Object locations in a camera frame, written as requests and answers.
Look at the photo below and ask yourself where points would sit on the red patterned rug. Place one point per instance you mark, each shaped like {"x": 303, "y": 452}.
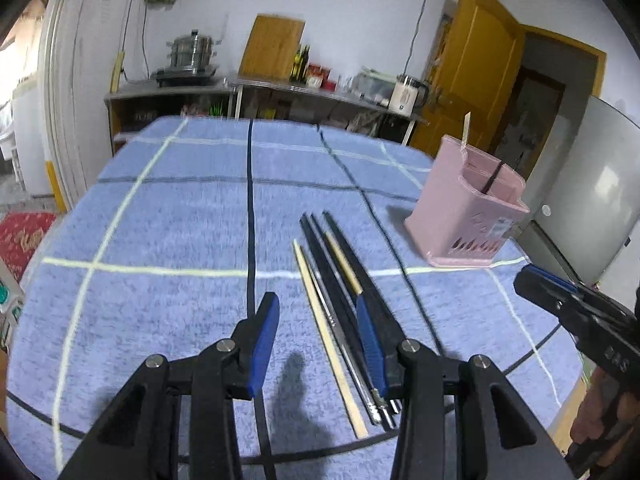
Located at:
{"x": 25, "y": 240}

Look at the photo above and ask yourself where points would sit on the silver metal chopstick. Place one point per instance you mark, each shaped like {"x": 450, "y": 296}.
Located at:
{"x": 341, "y": 342}

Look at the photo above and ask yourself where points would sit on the yellow wooden door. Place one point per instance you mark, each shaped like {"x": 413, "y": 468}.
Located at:
{"x": 470, "y": 60}

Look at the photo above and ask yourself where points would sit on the red lidded jar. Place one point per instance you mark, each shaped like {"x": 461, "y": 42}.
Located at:
{"x": 320, "y": 77}

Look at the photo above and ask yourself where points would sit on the blue checked tablecloth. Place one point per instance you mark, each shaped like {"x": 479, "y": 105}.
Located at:
{"x": 175, "y": 240}

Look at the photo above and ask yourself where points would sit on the black induction cooker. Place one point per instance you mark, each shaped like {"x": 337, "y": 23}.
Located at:
{"x": 185, "y": 77}

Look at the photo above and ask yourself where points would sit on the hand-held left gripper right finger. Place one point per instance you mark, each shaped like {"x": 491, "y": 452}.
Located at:
{"x": 370, "y": 340}

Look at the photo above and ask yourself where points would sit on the pale wooden stick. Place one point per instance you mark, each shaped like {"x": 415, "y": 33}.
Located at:
{"x": 117, "y": 72}

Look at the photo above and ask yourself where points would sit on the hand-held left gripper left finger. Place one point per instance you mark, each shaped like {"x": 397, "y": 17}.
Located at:
{"x": 262, "y": 340}

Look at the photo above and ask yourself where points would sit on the wooden cutting board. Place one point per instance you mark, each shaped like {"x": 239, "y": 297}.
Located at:
{"x": 272, "y": 47}

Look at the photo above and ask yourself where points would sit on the pink plastic utensil holder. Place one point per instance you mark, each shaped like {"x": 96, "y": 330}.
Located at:
{"x": 450, "y": 200}

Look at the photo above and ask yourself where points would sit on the clear plastic container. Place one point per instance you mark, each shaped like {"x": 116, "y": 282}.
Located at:
{"x": 372, "y": 87}

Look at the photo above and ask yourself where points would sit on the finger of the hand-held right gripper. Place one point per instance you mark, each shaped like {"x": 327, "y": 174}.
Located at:
{"x": 547, "y": 290}

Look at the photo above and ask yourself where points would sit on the dark glass bottle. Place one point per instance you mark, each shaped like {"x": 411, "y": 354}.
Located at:
{"x": 305, "y": 62}

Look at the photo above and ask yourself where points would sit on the steel kitchen counter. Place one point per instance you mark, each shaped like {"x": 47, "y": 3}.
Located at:
{"x": 300, "y": 87}

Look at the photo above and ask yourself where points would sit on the steel steamer pot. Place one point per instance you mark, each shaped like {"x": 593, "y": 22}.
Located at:
{"x": 192, "y": 52}

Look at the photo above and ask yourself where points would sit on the yellow oil bottle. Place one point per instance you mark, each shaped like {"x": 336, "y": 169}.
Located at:
{"x": 296, "y": 65}

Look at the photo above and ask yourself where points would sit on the person's right hand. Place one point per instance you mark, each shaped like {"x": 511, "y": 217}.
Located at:
{"x": 595, "y": 405}

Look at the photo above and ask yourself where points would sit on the white electric kettle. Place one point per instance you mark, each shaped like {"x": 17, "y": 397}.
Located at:
{"x": 405, "y": 95}

